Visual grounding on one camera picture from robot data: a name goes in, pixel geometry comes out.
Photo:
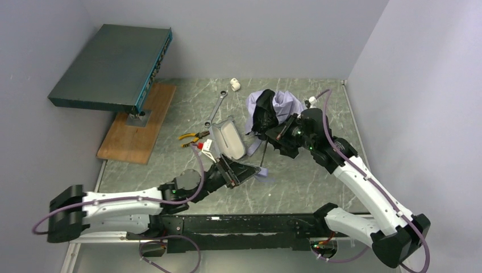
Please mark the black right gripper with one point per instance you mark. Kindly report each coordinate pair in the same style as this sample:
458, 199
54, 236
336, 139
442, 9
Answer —
274, 133

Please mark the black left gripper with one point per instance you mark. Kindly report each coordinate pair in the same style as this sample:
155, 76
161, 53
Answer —
229, 175

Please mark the purple folding umbrella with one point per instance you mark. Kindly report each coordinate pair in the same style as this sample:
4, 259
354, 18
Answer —
268, 109

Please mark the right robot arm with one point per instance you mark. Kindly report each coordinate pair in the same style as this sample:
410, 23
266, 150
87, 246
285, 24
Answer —
394, 233

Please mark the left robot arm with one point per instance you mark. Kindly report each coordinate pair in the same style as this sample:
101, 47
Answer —
75, 212

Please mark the white plastic pipe fitting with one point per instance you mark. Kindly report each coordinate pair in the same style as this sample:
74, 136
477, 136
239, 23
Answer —
235, 84

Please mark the silver combination wrench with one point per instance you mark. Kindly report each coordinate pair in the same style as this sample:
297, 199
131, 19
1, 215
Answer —
220, 99

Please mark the wooden board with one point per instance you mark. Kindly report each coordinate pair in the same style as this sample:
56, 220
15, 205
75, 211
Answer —
132, 141

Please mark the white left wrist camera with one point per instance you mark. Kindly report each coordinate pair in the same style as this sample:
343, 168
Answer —
206, 149

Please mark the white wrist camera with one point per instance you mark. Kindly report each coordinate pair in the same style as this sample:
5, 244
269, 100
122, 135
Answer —
310, 103
206, 149

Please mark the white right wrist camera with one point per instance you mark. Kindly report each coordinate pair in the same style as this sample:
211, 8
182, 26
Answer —
310, 103

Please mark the yellow handled pliers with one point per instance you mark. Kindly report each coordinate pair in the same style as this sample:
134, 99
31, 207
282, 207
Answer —
194, 136

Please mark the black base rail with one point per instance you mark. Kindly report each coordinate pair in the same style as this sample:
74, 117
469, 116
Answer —
237, 231

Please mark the grey metal stand bracket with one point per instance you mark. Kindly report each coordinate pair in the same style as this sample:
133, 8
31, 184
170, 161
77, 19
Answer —
137, 118

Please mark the dark teal network switch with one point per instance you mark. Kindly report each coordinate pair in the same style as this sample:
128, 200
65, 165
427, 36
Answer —
115, 70

